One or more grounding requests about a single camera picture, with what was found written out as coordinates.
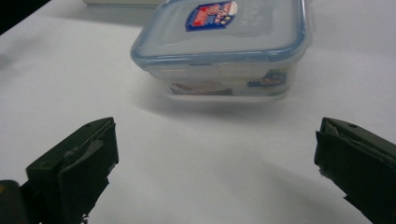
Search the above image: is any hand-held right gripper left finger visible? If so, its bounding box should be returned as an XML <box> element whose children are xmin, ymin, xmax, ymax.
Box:
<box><xmin>20</xmin><ymin>117</ymin><xmax>120</xmax><ymax>224</ymax></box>

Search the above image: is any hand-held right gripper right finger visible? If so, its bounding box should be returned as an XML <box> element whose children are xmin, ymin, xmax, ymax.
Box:
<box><xmin>313</xmin><ymin>117</ymin><xmax>396</xmax><ymax>224</ymax></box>

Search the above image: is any clear plastic food container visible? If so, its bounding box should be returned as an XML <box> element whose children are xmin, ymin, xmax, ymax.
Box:
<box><xmin>146</xmin><ymin>63</ymin><xmax>298</xmax><ymax>102</ymax></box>

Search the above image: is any clear lid with blue seal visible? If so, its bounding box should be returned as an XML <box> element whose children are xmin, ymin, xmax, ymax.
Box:
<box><xmin>130</xmin><ymin>0</ymin><xmax>314</xmax><ymax>74</ymax></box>

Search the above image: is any white flat box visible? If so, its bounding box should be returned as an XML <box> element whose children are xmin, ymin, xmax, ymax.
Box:
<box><xmin>82</xmin><ymin>0</ymin><xmax>167</xmax><ymax>8</ymax></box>

